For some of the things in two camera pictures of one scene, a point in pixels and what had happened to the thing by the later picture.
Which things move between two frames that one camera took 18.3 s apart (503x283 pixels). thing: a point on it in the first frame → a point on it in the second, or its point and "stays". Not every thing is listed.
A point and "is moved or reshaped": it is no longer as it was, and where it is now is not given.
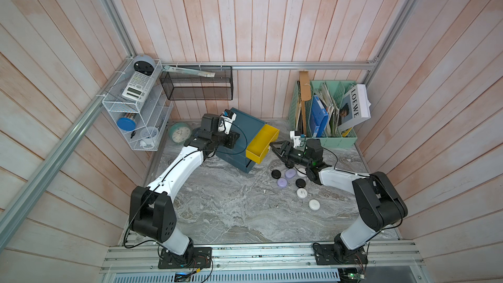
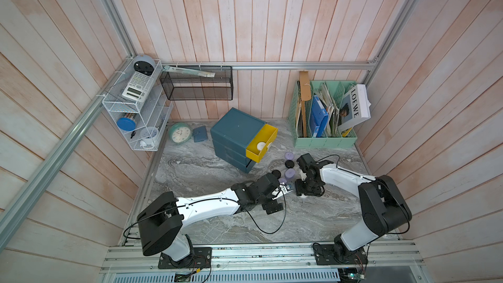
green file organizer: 314,108 stays
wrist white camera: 225,123 → 281,190
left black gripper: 231,141 → 272,206
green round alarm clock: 180,133 stays
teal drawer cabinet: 247,127 stays
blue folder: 319,118 stays
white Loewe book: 355,107 stays
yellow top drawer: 260,145 stays
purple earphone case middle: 290,173 stays
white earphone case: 301,172 is moved or reshaped
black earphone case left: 276,173 stays
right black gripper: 285,151 → 298,188
